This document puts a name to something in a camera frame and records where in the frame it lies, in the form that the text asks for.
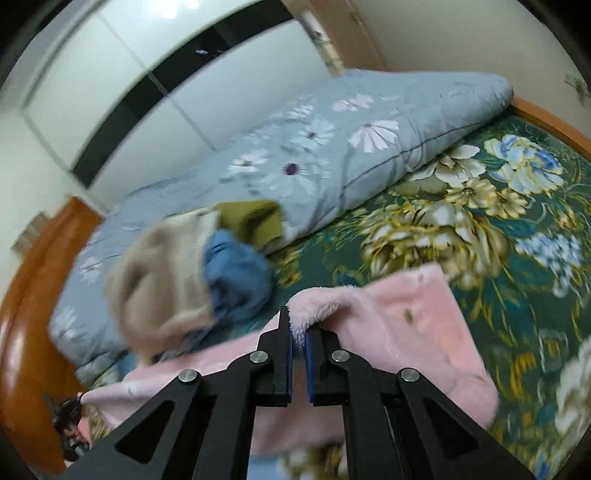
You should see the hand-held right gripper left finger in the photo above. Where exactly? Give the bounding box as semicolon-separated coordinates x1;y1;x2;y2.
59;306;293;480

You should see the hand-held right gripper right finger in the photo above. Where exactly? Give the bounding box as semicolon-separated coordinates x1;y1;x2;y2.
304;324;532;480

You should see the pink fleece garment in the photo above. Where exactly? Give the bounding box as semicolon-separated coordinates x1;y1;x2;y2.
78;263;499;462

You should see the blue garment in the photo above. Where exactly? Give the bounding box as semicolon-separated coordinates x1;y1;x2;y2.
203;230;273;324

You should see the wooden bed headboard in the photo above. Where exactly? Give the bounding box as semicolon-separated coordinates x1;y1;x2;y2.
0;196;105;474

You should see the olive green garment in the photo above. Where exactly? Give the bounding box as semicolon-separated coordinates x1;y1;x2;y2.
216;199;284;252

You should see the beige garment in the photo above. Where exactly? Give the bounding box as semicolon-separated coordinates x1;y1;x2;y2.
104;217;218;365

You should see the teal floral bed blanket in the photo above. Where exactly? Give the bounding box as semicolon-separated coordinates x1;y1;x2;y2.
83;115;591;480

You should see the grey-blue daisy print quilt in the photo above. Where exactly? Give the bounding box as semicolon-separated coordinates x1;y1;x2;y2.
48;69;514;370

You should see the white wardrobe with black stripe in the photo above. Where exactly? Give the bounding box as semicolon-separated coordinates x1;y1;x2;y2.
0;0;342;190

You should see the beige multi-panel photo frame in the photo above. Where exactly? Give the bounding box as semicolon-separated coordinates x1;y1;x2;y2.
11;212;47;252

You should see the wooden door frame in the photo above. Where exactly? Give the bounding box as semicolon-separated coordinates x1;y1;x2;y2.
281;0;386;77

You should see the wooden bed side rail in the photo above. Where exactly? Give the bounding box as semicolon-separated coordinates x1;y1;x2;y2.
508;95;591;160

